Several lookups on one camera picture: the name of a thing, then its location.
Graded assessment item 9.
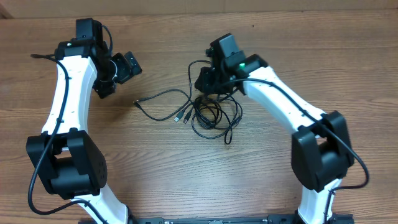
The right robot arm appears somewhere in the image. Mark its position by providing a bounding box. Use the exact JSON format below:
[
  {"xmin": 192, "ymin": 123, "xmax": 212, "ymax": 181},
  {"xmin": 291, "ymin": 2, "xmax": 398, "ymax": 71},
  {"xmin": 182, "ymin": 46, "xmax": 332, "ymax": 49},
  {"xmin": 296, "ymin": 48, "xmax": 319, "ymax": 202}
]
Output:
[{"xmin": 195, "ymin": 33, "xmax": 354, "ymax": 223}]

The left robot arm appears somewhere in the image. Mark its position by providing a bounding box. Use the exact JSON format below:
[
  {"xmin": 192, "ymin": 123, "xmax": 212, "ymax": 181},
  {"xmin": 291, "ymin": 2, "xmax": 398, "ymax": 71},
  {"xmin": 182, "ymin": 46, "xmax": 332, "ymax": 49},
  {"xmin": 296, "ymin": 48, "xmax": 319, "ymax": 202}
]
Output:
[{"xmin": 26, "ymin": 18, "xmax": 142, "ymax": 223}]

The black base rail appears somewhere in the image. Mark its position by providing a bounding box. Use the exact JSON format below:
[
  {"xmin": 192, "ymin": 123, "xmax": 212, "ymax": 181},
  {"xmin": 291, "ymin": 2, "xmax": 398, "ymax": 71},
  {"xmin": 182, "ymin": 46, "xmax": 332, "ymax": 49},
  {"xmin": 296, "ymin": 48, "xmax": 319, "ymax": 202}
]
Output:
[{"xmin": 77, "ymin": 213, "xmax": 355, "ymax": 224}]

